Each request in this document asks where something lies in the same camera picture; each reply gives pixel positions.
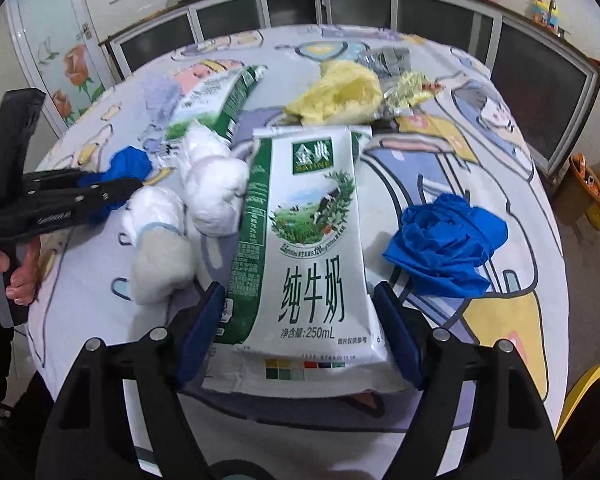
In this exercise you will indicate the flattened white green milk carton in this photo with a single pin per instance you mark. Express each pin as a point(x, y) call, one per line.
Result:
point(220, 105)

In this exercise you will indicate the person's dark clothing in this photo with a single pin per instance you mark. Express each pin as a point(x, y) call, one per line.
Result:
point(5, 385)

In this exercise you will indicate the person's left hand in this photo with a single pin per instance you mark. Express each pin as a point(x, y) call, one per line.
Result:
point(27, 275)

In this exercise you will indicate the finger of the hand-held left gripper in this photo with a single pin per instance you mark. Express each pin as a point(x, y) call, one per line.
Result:
point(105, 192)
point(55, 177)

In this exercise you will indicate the yellow crumpled plastic bag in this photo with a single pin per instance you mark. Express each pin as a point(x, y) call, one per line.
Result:
point(335, 92)

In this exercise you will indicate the blue cloth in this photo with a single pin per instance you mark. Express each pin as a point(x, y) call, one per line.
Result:
point(127, 162)
point(445, 245)

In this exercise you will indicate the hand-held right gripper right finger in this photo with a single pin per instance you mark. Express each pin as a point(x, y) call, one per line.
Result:
point(397, 335)

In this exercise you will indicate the cartoon printed tablecloth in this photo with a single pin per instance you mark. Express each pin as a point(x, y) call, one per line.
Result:
point(480, 160)

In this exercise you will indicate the orange basket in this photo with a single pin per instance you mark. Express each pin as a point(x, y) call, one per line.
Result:
point(575, 190)

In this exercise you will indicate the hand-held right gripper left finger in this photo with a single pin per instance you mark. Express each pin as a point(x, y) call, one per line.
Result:
point(200, 332)

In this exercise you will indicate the flower printed door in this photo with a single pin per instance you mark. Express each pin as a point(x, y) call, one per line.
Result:
point(50, 35)

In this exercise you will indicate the large white green milk carton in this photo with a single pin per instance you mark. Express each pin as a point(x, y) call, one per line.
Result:
point(305, 240)

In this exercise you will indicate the colourful toy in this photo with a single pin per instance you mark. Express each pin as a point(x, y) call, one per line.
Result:
point(547, 12)

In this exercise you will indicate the white tissue bundle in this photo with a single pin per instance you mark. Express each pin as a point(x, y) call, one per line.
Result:
point(215, 195)
point(155, 260)

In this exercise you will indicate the lavender crumpled tissue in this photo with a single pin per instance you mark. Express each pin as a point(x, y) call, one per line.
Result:
point(160, 95)

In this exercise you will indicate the yellow rimmed black stool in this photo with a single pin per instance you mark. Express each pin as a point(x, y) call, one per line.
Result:
point(577, 395)

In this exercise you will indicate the glass door sideboard cabinet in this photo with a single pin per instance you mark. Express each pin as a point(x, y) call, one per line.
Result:
point(430, 15)

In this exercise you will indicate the yellow silver foil wrapper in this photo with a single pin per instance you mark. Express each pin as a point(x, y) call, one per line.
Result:
point(415, 90)

